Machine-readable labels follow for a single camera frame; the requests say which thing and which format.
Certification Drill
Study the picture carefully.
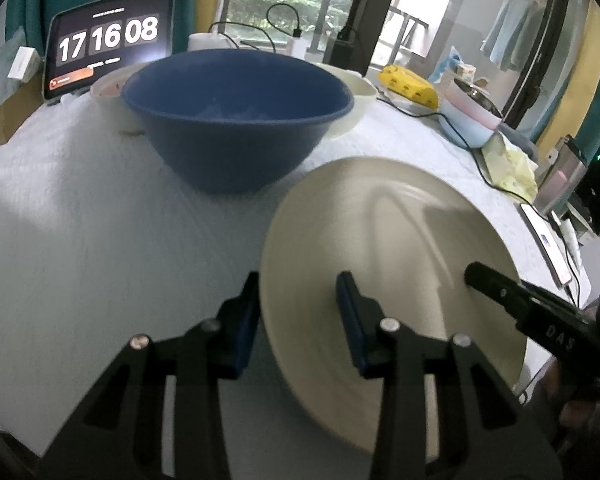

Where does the beige plate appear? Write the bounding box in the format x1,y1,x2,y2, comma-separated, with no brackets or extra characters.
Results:
260,157,527,452

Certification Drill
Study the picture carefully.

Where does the cream bowl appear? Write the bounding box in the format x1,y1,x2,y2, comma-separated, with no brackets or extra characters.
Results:
314,63,379,140

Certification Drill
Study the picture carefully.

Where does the large dark blue bowl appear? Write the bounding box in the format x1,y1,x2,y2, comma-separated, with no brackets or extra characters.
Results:
122,49,354,194

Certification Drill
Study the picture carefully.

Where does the pink strawberry bowl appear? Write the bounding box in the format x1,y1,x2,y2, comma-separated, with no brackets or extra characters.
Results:
90,62,148,136

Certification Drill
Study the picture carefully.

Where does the smartphone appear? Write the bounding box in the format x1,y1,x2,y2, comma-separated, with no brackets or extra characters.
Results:
519,204,572,287

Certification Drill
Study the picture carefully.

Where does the white cream tube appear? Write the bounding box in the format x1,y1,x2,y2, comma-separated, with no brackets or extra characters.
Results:
559,218,582,270

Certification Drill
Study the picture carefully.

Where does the stainless steel tumbler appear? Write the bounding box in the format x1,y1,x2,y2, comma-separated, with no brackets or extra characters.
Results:
533,136,588,217

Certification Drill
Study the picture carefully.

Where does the yellow patterned cloth pack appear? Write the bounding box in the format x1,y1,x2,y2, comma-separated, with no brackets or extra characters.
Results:
481,132,538,203

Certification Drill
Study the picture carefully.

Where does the white tablecloth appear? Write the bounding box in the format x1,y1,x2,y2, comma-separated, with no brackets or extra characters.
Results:
0,96,555,455

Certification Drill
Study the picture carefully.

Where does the light blue stacked bowl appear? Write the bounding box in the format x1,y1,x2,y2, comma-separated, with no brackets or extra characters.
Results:
438,101,494,150

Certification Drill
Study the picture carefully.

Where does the stainless steel bowl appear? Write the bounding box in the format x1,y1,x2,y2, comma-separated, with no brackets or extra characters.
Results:
454,78,503,118

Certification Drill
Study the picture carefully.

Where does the yellow wipes pack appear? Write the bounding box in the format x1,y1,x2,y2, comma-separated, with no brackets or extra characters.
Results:
378,64,439,110

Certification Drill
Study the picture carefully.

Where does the black power adapter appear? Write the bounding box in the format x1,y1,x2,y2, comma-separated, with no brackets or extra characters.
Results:
323,37,354,70

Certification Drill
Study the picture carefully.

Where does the cardboard box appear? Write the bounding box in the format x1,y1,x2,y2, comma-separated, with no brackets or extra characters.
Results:
0,73,43,145

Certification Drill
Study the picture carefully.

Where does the white charger plug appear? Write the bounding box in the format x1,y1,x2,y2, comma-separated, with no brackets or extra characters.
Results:
285,36,309,60

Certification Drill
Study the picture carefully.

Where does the small white box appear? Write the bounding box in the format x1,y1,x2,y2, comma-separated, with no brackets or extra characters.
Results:
7,47,42,84

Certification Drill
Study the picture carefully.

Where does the tablet showing clock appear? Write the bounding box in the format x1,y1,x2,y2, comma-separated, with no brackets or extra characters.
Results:
42,0,174,102

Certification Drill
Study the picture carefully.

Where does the white lamp base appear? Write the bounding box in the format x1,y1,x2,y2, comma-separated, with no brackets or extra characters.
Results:
187,32,239,52

